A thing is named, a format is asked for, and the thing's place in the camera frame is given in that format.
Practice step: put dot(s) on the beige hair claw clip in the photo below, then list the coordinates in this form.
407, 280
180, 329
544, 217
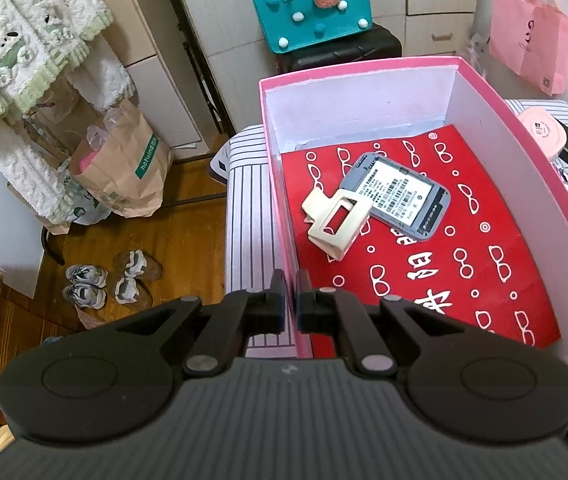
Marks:
316, 207

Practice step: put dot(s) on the clear plastic bag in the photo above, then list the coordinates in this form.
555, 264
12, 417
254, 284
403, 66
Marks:
479, 52

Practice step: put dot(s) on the wooden side cabinet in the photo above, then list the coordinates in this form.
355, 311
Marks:
8, 310

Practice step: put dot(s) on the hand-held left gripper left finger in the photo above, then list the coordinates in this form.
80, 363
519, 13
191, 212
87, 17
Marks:
270, 307

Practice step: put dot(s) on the white bag with green print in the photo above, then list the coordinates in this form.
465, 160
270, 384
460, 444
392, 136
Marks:
88, 210

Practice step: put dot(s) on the beige tall cabinet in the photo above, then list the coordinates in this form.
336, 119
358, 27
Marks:
153, 35

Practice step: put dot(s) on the teal felt tote bag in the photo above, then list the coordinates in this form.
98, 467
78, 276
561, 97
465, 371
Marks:
314, 25

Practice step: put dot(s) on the pink rounded case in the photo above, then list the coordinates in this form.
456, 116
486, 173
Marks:
539, 132

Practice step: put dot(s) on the white fluffy robe green trim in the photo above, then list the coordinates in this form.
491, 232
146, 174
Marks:
3, 35

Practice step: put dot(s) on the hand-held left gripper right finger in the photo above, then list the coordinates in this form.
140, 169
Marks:
309, 310

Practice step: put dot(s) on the red paper with glasses print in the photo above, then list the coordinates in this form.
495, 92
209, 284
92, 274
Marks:
464, 230

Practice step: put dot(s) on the black suitcase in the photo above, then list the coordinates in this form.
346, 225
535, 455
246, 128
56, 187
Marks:
354, 50

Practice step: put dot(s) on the black clothes rack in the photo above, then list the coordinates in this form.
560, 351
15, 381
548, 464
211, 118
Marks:
51, 247

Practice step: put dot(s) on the pink cardboard box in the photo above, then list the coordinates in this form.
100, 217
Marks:
364, 100

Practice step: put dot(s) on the brown paper bag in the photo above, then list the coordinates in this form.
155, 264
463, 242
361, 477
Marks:
38, 210
123, 170

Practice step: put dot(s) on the beige wardrobe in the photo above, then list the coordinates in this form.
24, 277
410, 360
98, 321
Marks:
414, 0

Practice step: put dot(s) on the pink non-woven bag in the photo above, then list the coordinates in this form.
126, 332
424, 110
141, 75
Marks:
524, 35

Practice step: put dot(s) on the white striped bed sheet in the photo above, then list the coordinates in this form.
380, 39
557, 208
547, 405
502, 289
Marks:
249, 220

